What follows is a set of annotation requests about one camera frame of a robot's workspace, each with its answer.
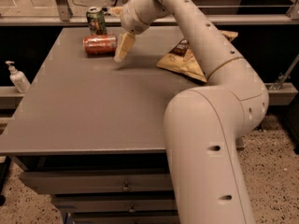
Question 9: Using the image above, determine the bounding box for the metal railing frame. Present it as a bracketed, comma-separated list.
[0, 0, 299, 26]

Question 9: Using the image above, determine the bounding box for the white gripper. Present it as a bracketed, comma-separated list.
[108, 0, 169, 63]

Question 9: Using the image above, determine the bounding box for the red coke can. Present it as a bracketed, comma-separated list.
[83, 35, 117, 55]

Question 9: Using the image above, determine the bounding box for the drawer knob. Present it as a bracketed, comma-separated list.
[128, 205, 136, 214]
[121, 182, 132, 192]

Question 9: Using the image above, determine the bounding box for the grey drawer cabinet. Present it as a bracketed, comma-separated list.
[0, 26, 194, 224]

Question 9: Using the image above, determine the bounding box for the white pump sanitizer bottle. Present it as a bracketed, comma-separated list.
[6, 61, 30, 93]

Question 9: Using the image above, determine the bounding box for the top drawer knob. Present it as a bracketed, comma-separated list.
[121, 182, 132, 192]

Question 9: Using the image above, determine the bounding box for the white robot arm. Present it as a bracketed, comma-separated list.
[115, 0, 269, 224]

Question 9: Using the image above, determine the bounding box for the sea salt chip bag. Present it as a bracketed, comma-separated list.
[156, 29, 241, 82]

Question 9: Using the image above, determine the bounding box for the green soda can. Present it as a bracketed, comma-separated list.
[86, 7, 107, 35]

